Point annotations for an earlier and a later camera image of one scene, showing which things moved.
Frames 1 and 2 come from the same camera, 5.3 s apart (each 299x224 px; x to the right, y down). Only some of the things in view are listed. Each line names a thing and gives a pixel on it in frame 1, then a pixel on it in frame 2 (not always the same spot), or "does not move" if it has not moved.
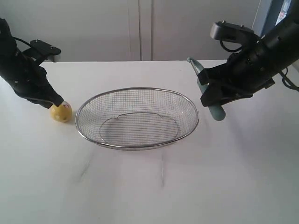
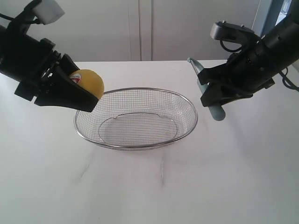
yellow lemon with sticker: (62, 113) → (89, 81)
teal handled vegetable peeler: (217, 113) does not move
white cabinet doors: (129, 30) does not move
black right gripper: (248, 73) does not move
